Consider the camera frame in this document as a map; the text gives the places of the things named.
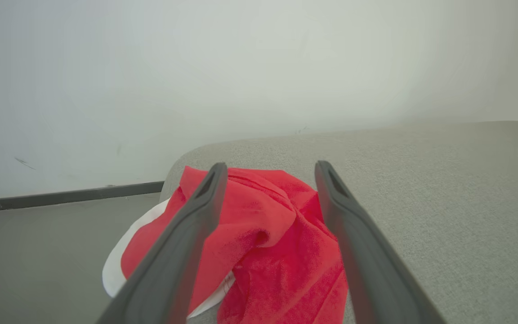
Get black wall baseboard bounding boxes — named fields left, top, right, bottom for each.
left=0, top=181, right=165, bottom=213

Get grey fabric sofa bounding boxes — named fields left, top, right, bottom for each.
left=159, top=121, right=518, bottom=324

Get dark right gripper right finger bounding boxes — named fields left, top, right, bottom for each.
left=315, top=161, right=446, bottom=324

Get red shorts white panels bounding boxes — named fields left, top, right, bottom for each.
left=103, top=166, right=348, bottom=324

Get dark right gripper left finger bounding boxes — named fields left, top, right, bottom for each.
left=97, top=163, right=228, bottom=324

